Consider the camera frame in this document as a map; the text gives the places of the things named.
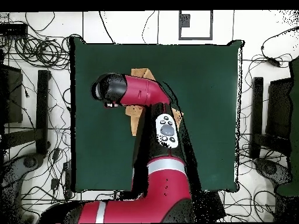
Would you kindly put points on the tan terry towel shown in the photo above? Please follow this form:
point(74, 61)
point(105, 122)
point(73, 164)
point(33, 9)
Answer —
point(135, 121)

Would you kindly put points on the black power adapter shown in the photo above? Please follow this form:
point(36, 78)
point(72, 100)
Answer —
point(273, 61)

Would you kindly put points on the dark green table cloth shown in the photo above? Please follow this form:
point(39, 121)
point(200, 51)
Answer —
point(210, 81)

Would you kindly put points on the grey square frame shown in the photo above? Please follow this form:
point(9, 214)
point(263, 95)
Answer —
point(184, 21)

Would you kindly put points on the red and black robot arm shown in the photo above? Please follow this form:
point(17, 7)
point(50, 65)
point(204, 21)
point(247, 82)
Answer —
point(163, 186)

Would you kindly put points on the grey chair base leg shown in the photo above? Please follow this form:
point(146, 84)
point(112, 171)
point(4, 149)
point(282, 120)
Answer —
point(30, 161)
point(268, 168)

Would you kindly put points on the black power strip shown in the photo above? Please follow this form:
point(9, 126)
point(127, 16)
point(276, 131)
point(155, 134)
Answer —
point(219, 206)

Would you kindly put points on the small black device box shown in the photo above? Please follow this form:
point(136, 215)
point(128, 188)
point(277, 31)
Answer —
point(12, 29)

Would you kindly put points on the black floor stand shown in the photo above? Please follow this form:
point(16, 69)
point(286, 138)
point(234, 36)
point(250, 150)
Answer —
point(42, 112)
point(257, 112)

